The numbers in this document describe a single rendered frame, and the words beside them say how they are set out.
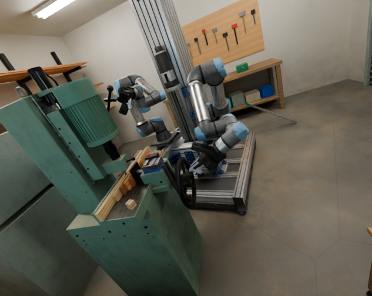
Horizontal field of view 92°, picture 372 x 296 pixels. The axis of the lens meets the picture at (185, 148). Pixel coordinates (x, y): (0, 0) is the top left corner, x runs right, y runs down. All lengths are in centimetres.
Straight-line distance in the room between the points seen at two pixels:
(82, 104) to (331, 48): 435
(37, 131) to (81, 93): 32
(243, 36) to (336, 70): 192
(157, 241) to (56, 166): 69
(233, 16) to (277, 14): 75
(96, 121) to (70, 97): 14
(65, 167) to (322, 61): 445
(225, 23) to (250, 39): 54
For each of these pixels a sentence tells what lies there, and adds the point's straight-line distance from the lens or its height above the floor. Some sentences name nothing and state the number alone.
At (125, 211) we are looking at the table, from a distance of 96.
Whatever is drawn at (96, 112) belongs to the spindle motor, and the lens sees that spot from 98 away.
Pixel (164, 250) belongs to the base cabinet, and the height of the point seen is 53.
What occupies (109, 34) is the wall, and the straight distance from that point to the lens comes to 468.
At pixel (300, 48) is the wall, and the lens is 444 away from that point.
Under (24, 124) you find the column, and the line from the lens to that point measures 118.
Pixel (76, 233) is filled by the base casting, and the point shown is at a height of 76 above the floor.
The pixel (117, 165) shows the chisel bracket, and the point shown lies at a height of 104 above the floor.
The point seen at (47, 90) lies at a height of 151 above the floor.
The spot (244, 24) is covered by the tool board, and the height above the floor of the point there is 156.
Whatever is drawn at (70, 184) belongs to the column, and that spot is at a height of 104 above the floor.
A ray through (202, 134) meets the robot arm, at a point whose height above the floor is 107.
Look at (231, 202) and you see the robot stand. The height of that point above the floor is 17.
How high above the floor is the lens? 142
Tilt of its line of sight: 25 degrees down
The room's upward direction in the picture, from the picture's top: 22 degrees counter-clockwise
